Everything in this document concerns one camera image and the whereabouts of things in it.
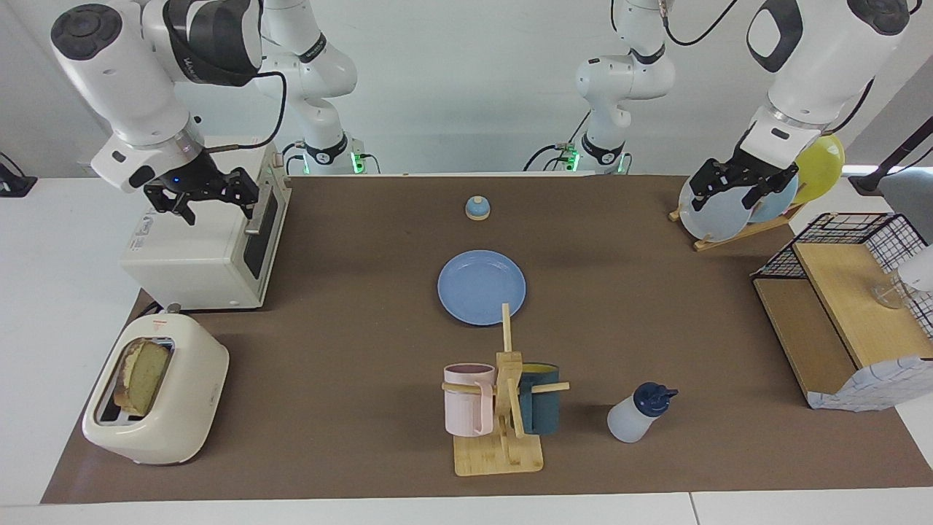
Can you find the light blue plate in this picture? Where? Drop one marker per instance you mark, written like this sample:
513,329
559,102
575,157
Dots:
773,208

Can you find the clear glass cup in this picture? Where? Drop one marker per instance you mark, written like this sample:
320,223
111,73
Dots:
889,293

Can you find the black clamp base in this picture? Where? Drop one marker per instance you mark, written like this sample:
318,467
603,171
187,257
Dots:
16,186

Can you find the pink mug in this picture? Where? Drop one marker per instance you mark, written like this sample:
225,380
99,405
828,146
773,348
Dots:
466,408

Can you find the seasoning bottle navy cap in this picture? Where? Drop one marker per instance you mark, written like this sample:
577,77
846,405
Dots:
630,423

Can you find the dark teal mug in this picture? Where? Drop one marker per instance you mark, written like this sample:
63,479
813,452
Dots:
543,412

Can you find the cream two-slot toaster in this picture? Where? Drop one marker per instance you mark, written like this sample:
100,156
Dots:
189,394

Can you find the wooden mug rack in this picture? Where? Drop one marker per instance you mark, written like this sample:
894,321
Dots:
496,456

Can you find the brown table mat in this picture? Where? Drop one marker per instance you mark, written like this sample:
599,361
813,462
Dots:
350,364

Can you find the white checkered cloth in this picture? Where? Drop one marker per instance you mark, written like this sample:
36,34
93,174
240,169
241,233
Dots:
875,386

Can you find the wooden shelf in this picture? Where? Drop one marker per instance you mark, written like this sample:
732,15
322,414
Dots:
845,299

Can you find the pale grey-blue plate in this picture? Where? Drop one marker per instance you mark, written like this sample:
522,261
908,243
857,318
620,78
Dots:
714,219

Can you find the wooden plate rack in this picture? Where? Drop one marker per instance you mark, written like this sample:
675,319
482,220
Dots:
729,239

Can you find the white toaster oven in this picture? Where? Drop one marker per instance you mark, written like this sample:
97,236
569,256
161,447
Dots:
197,255

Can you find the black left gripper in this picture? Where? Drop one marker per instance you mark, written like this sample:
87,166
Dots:
754,170

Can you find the toasted bread slice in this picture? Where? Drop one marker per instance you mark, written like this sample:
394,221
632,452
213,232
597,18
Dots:
146,375

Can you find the yellow plate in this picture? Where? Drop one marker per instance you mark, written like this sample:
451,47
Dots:
824,164

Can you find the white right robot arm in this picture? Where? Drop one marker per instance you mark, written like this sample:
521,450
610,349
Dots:
124,80

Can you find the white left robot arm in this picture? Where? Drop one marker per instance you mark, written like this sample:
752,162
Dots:
824,65

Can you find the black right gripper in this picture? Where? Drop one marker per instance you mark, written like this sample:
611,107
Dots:
195,179

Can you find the blue round plate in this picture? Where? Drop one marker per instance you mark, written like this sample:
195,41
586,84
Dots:
477,284

